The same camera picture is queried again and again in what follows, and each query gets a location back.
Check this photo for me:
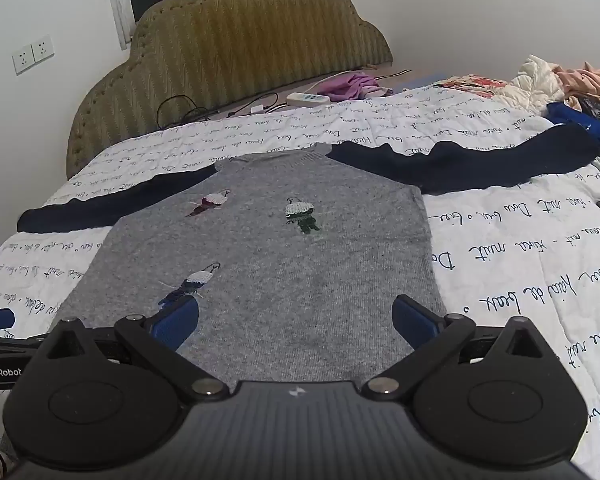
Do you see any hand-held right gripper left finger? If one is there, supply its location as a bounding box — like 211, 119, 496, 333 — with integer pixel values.
45, 295, 231, 403

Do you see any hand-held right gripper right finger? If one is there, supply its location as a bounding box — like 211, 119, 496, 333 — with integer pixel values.
361, 295, 548, 401

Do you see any grey sweater with navy sleeves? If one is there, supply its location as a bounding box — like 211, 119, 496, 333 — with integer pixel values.
17, 122, 600, 386

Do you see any white quilt with script print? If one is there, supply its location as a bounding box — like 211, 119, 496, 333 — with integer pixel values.
0, 77, 600, 480

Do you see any purple cloth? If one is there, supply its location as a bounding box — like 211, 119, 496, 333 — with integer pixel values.
319, 72, 393, 102

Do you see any floral cloth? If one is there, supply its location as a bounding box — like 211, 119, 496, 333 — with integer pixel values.
432, 74, 513, 98

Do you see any white power strip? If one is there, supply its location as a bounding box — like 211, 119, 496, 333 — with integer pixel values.
286, 91, 332, 107

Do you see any blue cloth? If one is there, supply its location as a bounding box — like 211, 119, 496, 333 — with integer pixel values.
547, 101, 600, 150

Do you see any olive padded headboard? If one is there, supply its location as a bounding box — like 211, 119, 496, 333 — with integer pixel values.
66, 0, 393, 180

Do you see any pink cloth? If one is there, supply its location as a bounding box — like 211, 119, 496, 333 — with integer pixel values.
552, 61, 600, 111

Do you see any black cable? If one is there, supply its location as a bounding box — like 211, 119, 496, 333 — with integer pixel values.
156, 95, 216, 128

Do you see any white wall socket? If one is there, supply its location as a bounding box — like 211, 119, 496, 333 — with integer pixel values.
32, 35, 55, 63
12, 45, 36, 75

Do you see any white window frame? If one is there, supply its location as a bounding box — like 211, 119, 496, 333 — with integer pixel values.
105, 0, 134, 51

